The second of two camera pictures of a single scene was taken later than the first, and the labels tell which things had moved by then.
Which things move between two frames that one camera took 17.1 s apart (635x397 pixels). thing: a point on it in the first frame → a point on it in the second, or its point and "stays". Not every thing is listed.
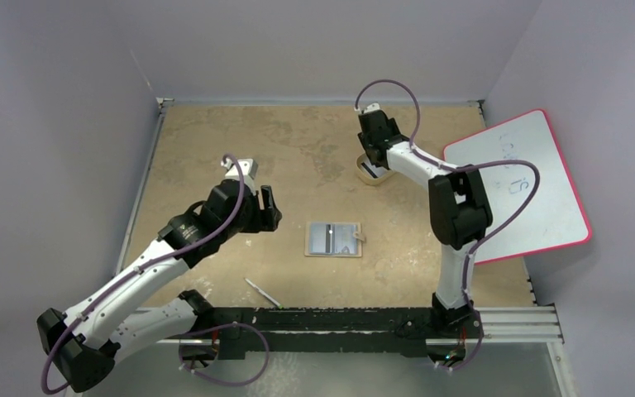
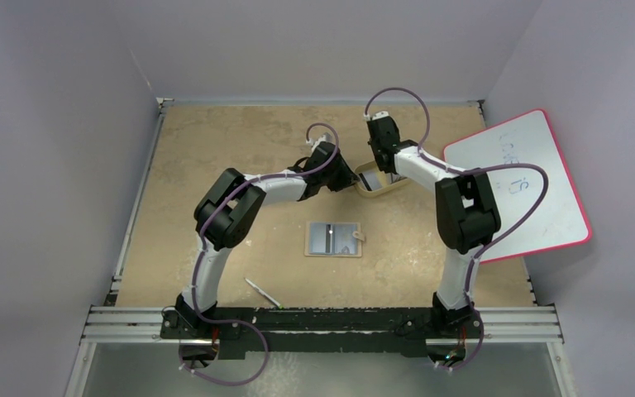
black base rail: (331, 332) stays
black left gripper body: (254, 219) → (337, 179)
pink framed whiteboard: (527, 186) stays
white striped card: (322, 238) stays
